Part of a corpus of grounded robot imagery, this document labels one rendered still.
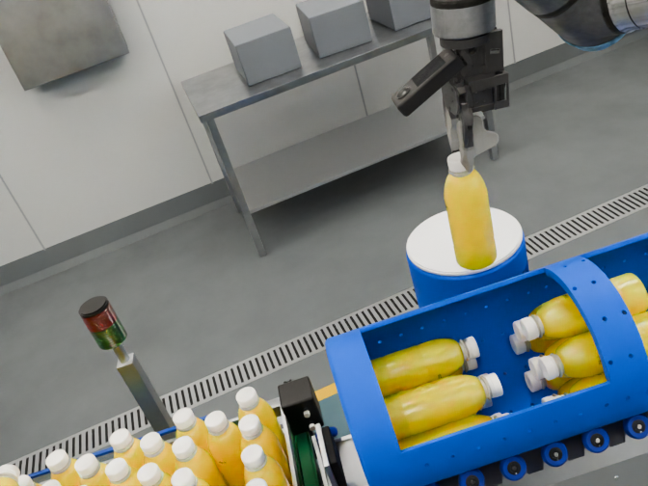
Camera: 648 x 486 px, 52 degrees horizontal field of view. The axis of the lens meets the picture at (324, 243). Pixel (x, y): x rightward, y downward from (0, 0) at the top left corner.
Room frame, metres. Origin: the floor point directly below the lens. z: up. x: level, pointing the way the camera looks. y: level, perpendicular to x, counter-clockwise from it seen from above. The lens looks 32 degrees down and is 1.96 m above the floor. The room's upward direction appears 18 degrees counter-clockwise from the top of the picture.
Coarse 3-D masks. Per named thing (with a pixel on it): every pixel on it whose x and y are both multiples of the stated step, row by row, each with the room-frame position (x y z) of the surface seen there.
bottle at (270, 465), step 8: (264, 464) 0.79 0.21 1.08; (272, 464) 0.80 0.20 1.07; (248, 472) 0.79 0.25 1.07; (256, 472) 0.78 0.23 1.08; (264, 472) 0.78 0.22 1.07; (272, 472) 0.78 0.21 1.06; (280, 472) 0.79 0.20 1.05; (248, 480) 0.78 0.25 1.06; (272, 480) 0.77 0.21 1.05; (280, 480) 0.78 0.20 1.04
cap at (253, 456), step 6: (246, 450) 0.81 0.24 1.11; (252, 450) 0.81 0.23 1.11; (258, 450) 0.80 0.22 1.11; (246, 456) 0.80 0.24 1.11; (252, 456) 0.79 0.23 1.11; (258, 456) 0.79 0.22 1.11; (264, 456) 0.80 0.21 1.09; (246, 462) 0.79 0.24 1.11; (252, 462) 0.78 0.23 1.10; (258, 462) 0.78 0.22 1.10; (252, 468) 0.78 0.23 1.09
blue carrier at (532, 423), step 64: (576, 256) 0.90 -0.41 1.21; (640, 256) 0.96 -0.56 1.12; (384, 320) 0.90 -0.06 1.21; (448, 320) 0.96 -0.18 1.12; (512, 320) 0.96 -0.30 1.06; (512, 384) 0.89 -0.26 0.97; (640, 384) 0.68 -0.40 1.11; (384, 448) 0.69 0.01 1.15; (448, 448) 0.68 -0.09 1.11; (512, 448) 0.68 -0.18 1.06
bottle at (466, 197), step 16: (448, 176) 0.94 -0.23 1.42; (464, 176) 0.92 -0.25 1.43; (480, 176) 0.92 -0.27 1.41; (448, 192) 0.92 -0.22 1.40; (464, 192) 0.90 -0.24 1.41; (480, 192) 0.91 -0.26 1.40; (448, 208) 0.92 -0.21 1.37; (464, 208) 0.90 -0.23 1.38; (480, 208) 0.90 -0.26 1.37; (464, 224) 0.90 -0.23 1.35; (480, 224) 0.90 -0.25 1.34; (464, 240) 0.91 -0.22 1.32; (480, 240) 0.90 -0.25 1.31; (464, 256) 0.91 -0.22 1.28; (480, 256) 0.90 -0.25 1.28; (496, 256) 0.91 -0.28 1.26
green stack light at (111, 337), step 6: (114, 324) 1.16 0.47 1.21; (120, 324) 1.17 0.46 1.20; (108, 330) 1.15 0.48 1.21; (114, 330) 1.15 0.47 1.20; (120, 330) 1.16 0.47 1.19; (96, 336) 1.15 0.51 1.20; (102, 336) 1.14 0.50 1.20; (108, 336) 1.15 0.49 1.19; (114, 336) 1.15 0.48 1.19; (120, 336) 1.16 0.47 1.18; (96, 342) 1.16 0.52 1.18; (102, 342) 1.15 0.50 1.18; (108, 342) 1.14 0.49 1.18; (114, 342) 1.15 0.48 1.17; (120, 342) 1.15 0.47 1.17; (102, 348) 1.15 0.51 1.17; (108, 348) 1.14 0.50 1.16
